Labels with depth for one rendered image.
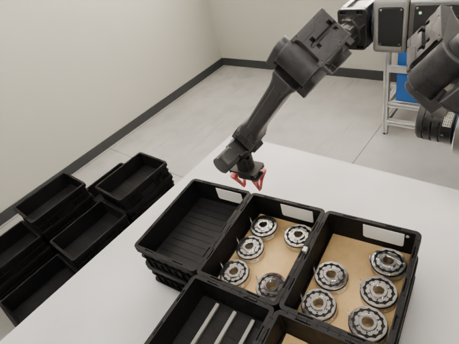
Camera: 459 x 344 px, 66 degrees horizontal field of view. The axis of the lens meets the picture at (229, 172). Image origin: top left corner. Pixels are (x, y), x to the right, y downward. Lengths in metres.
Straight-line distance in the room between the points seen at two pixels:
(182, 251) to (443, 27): 1.12
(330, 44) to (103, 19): 3.41
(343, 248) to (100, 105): 3.17
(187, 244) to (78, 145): 2.67
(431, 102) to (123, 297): 1.30
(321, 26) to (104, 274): 1.36
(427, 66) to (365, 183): 1.12
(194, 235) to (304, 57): 0.94
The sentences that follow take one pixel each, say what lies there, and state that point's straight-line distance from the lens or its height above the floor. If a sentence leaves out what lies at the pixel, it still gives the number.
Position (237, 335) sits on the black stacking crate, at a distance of 1.18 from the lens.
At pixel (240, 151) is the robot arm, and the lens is 1.06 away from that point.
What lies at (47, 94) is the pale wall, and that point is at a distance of 3.75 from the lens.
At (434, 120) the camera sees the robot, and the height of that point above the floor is 1.17.
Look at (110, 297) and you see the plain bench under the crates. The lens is 1.62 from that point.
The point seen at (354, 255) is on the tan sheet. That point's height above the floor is 0.83.
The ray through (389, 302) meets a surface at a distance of 1.17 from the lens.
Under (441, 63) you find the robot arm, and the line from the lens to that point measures 0.63.
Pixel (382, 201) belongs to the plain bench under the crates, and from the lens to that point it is 1.64.
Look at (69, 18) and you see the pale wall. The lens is 3.83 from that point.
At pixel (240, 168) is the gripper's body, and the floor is 1.17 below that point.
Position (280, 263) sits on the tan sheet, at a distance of 1.29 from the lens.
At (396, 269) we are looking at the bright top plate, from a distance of 1.23.
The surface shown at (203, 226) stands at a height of 0.83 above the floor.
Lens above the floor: 1.86
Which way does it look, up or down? 38 degrees down
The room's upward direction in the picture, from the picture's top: 17 degrees counter-clockwise
